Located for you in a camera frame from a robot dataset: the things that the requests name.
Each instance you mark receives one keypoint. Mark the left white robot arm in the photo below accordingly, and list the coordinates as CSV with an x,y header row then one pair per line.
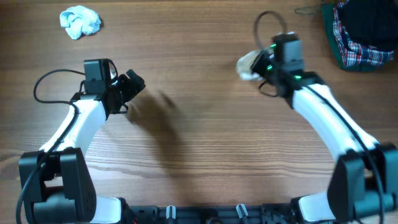
x,y
56,186

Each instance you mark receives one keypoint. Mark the plaid lined green basket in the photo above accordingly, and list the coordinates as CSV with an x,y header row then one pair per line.
x,y
362,34

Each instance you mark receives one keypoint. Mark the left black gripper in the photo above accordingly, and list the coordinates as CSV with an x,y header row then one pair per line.
x,y
131,90

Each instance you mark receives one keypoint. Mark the crumpled light blue sock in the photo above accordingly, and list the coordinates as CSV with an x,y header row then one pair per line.
x,y
79,20

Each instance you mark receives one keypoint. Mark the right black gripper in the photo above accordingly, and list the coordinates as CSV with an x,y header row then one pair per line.
x,y
259,65

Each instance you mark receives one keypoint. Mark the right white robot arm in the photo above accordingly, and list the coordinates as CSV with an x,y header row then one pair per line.
x,y
364,180

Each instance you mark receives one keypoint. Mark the white and beige cloth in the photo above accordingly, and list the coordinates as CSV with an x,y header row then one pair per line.
x,y
243,67

